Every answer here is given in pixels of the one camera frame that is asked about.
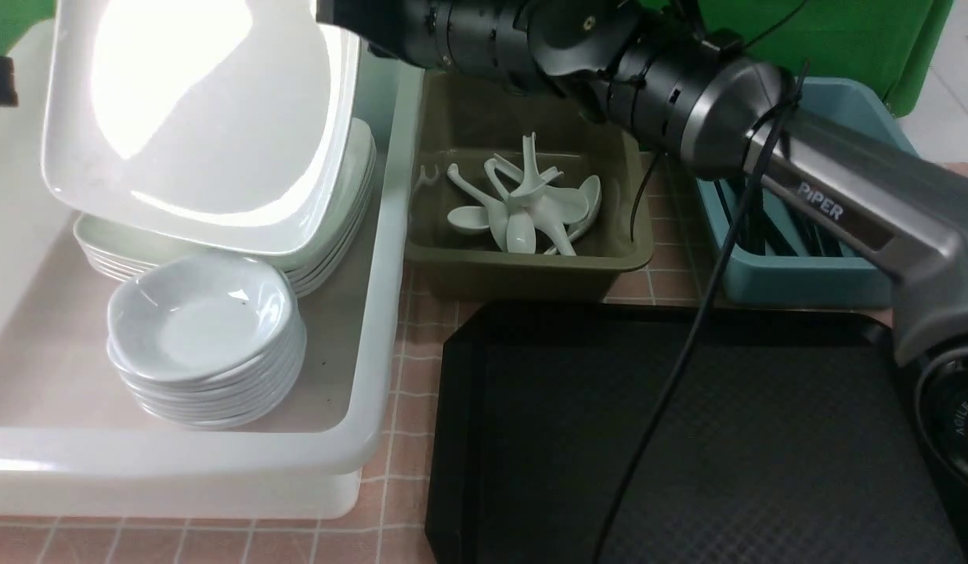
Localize blue plastic bin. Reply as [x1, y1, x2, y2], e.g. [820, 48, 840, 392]
[724, 76, 917, 309]

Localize black chopsticks in blue bin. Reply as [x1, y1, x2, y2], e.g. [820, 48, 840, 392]
[738, 195, 844, 258]

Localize pink checkered tablecloth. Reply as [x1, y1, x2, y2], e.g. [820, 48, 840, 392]
[0, 154, 968, 564]

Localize white spoons pile in bin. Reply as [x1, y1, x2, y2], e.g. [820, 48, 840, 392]
[446, 133, 602, 256]

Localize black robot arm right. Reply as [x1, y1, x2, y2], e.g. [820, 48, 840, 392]
[316, 1, 968, 486]

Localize black serving tray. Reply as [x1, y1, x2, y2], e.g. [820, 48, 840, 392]
[424, 301, 968, 563]

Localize black cable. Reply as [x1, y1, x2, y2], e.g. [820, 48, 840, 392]
[590, 63, 810, 564]

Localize green backdrop cloth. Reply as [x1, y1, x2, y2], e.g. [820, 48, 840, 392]
[0, 0, 955, 118]

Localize stack of small white bowls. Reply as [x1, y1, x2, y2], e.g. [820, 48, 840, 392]
[106, 252, 306, 431]

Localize white square rice plate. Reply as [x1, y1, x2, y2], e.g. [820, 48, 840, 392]
[42, 1, 362, 256]

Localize large white plastic bin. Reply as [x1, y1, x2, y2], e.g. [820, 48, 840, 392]
[0, 20, 422, 520]

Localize olive green plastic bin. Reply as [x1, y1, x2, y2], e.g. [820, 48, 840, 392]
[406, 74, 655, 302]

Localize stack of white square plates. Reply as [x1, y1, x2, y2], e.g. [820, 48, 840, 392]
[73, 118, 377, 298]

